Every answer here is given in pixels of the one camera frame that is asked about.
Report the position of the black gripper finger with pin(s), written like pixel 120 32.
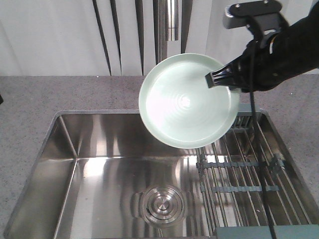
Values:
pixel 225 76

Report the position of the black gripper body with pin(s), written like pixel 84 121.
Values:
pixel 262 69

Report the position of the light green round plate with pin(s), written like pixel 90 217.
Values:
pixel 179 109

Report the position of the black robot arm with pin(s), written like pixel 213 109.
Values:
pixel 302 45

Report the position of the grey sink dish rack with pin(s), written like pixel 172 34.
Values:
pixel 254 192

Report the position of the stainless steel faucet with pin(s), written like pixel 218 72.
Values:
pixel 166 23

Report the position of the round steel sink drain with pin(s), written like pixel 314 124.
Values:
pixel 160 206

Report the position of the stainless steel sink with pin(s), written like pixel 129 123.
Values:
pixel 89 166

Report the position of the white pleated curtain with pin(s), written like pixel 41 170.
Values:
pixel 106 37

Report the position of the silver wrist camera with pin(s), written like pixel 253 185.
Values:
pixel 260 17

